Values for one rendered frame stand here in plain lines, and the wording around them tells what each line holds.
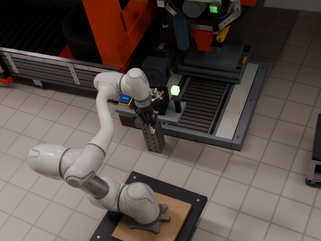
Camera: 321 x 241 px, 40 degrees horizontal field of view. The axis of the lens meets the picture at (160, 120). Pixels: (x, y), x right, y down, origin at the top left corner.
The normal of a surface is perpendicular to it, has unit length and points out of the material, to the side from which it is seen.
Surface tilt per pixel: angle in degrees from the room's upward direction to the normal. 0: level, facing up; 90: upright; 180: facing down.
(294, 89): 0
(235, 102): 0
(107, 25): 90
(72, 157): 8
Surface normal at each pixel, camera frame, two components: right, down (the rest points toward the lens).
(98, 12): -0.36, 0.74
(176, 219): -0.19, -0.67
